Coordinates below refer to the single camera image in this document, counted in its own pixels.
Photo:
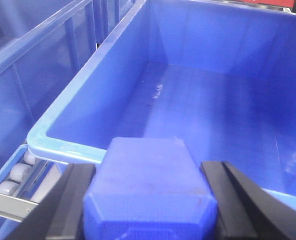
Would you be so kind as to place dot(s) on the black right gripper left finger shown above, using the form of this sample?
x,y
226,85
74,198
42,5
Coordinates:
x,y
59,216

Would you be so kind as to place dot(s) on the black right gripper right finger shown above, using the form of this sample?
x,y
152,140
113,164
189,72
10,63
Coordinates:
x,y
246,211

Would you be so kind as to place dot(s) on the blue bottle-shaped plastic part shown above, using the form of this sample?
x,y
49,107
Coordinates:
x,y
149,189

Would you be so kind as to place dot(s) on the white roller conveyor track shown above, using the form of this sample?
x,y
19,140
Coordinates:
x,y
27,177

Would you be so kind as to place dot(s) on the large blue target bin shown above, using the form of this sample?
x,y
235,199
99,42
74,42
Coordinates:
x,y
219,76

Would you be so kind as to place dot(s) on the blue neighbour bin left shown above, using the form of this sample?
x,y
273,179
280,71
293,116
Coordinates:
x,y
66,70

